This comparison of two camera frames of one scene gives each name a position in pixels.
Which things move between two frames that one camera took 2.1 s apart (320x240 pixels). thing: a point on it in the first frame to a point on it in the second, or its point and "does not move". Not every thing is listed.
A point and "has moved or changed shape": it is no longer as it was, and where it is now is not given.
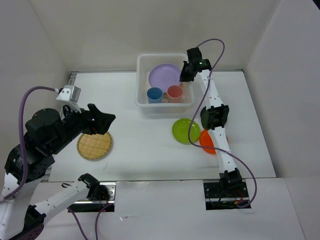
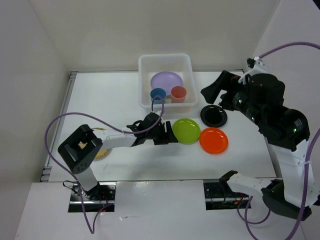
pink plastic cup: (174, 93) has moved or changed shape
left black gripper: (102, 121) to (165, 140)
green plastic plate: (180, 130) does not move
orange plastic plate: (205, 140) does not move
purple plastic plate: (163, 76) has moved or changed shape
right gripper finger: (188, 72) to (226, 81)
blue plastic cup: (154, 95) has moved or changed shape
